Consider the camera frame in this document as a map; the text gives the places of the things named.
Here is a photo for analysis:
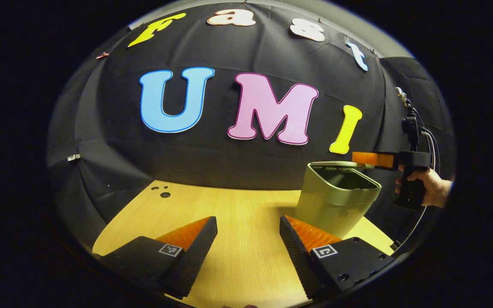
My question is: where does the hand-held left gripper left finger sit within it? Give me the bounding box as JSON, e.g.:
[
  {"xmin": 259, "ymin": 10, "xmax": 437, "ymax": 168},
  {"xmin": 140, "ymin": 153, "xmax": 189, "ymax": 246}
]
[{"xmin": 99, "ymin": 216, "xmax": 218, "ymax": 299}]

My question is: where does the black cable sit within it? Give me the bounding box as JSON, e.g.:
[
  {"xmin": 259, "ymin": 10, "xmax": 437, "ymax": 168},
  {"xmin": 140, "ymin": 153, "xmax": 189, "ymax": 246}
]
[{"xmin": 394, "ymin": 88, "xmax": 441, "ymax": 251}]

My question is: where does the black backdrop cloth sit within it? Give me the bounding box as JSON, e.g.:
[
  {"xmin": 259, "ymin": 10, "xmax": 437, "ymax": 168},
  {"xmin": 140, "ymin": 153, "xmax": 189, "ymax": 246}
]
[{"xmin": 45, "ymin": 2, "xmax": 457, "ymax": 244}]

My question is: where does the pale green desktop garbage bin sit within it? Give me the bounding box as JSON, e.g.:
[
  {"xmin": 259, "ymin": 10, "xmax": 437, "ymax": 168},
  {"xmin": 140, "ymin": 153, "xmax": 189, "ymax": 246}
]
[{"xmin": 294, "ymin": 161, "xmax": 382, "ymax": 239}]

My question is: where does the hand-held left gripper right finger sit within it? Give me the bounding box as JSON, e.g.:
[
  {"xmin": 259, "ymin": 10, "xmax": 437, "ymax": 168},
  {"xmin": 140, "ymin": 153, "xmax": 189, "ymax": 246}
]
[{"xmin": 279, "ymin": 215, "xmax": 396, "ymax": 300}]

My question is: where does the wooden desktop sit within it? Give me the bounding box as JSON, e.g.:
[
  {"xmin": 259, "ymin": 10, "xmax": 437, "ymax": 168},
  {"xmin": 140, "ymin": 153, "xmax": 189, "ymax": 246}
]
[{"xmin": 92, "ymin": 180, "xmax": 396, "ymax": 308}]

